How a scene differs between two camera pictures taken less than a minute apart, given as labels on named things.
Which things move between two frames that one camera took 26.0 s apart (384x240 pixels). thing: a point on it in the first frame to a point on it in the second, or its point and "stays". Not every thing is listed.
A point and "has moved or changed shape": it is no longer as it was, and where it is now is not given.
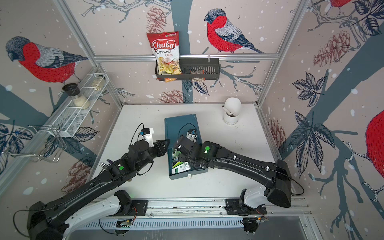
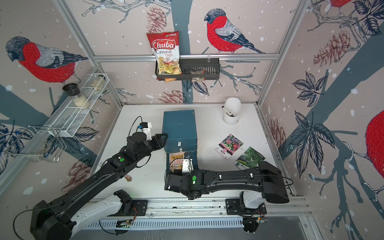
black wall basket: (196, 69) stays
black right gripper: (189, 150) to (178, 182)
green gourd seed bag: (179, 166) has moved or changed shape
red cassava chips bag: (166, 45) stays
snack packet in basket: (199, 72) stays
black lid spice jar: (79, 101) stays
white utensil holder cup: (234, 105) stays
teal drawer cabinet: (175, 127) has moved or changed shape
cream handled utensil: (228, 112) stays
